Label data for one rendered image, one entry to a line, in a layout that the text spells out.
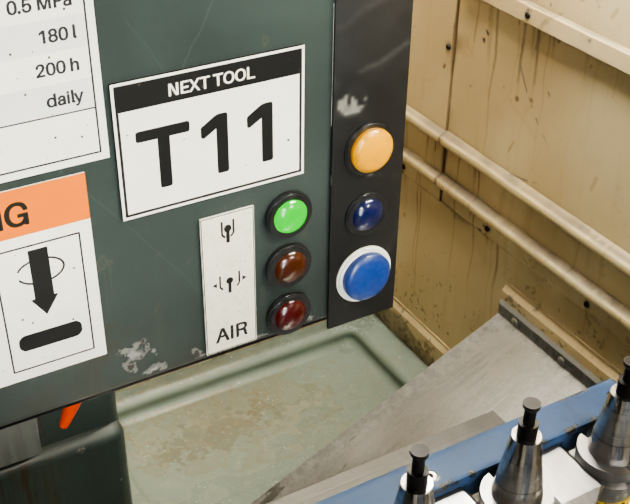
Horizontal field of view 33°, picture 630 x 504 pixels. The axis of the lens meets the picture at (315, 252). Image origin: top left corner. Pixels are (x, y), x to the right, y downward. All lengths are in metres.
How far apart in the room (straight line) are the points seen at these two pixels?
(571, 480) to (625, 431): 0.06
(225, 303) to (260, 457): 1.32
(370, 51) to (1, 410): 0.25
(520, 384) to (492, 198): 0.30
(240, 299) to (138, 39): 0.16
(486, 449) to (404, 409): 0.74
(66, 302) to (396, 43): 0.21
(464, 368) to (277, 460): 0.38
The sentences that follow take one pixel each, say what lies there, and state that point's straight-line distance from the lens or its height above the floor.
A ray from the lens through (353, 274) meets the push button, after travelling 0.58.
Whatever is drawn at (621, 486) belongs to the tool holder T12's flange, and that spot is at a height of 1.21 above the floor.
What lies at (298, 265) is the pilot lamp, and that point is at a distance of 0.56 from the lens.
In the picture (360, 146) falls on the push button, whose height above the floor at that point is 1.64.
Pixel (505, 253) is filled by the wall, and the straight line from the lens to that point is 1.73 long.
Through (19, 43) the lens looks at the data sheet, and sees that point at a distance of 0.45.
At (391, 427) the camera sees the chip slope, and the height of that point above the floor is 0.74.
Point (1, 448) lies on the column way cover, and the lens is 1.43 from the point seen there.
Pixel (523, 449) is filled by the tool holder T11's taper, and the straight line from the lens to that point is 0.89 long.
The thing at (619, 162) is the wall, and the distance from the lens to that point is 1.47.
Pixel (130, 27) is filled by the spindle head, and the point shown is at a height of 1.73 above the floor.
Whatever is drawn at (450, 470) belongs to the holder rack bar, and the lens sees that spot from 0.95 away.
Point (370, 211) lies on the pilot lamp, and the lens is 0.57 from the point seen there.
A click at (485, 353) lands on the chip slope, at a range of 1.73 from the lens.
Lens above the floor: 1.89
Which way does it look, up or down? 33 degrees down
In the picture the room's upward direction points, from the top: 1 degrees clockwise
